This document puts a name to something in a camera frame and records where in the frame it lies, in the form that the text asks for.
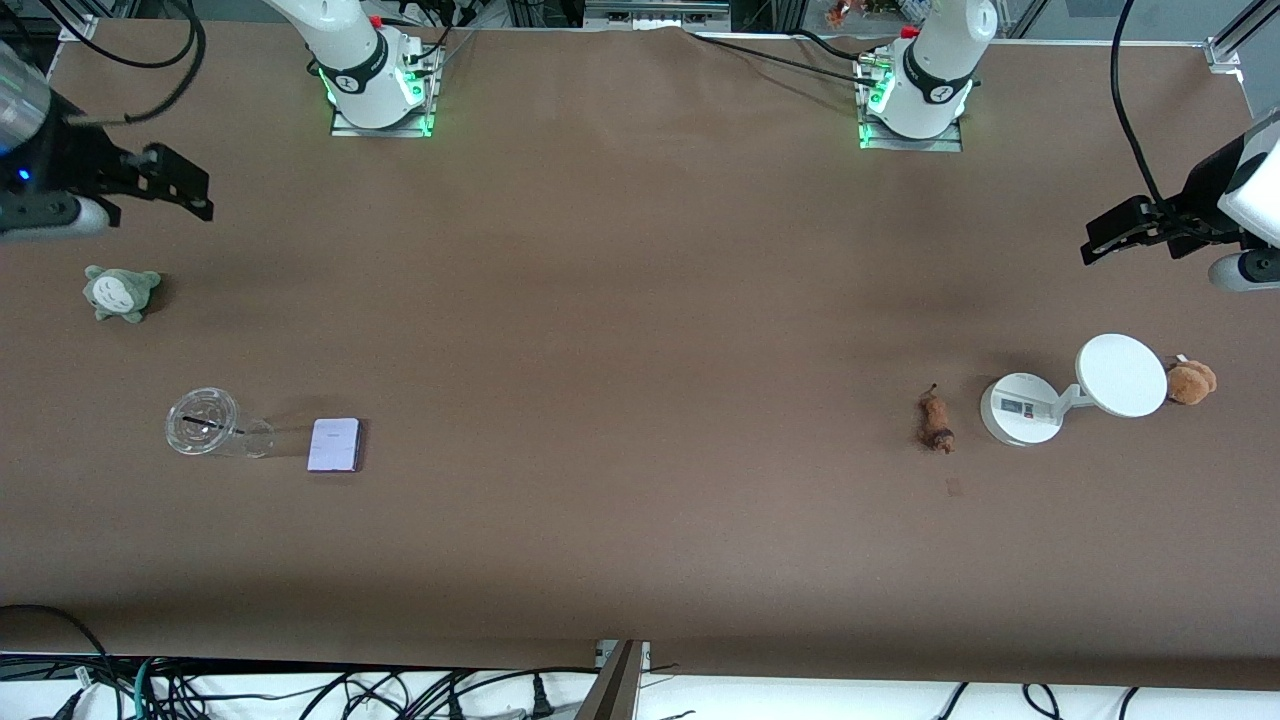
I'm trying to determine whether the grey totoro plush toy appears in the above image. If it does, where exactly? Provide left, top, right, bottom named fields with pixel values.
left=83, top=265, right=162, bottom=324

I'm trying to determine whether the white round desk lamp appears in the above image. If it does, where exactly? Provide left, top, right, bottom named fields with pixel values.
left=980, top=333, right=1169, bottom=447

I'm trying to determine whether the brown plush toy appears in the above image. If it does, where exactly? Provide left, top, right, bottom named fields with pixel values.
left=1165, top=355, right=1218, bottom=406

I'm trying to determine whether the clear plastic cup with lid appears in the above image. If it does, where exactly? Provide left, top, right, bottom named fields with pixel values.
left=165, top=388, right=275, bottom=459

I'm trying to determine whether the brown table cover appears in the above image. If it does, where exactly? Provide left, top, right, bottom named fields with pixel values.
left=0, top=20, right=1280, bottom=691

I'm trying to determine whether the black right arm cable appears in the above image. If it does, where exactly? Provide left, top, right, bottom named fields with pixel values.
left=40, top=0, right=208, bottom=126

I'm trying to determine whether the large aluminium frame bracket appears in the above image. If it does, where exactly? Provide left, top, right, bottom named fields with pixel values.
left=1205, top=0, right=1280, bottom=73

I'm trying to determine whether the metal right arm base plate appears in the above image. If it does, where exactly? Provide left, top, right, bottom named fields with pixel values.
left=330, top=45, right=438, bottom=139

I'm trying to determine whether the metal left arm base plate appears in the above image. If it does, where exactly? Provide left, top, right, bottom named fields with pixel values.
left=857, top=55, right=964, bottom=153

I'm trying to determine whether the long black table cable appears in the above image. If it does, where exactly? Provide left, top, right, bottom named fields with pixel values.
left=685, top=30, right=891, bottom=91

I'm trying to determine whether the black looped floor cable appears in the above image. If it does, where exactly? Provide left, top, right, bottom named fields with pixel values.
left=0, top=604, right=111, bottom=691

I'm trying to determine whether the teal floor cable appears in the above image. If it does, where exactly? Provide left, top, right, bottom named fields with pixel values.
left=130, top=657, right=161, bottom=720

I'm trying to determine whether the silver metal rail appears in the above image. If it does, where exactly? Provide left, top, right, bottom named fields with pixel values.
left=585, top=0, right=731, bottom=31

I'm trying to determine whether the dark metal support post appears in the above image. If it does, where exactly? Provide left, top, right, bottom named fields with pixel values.
left=575, top=640, right=653, bottom=720

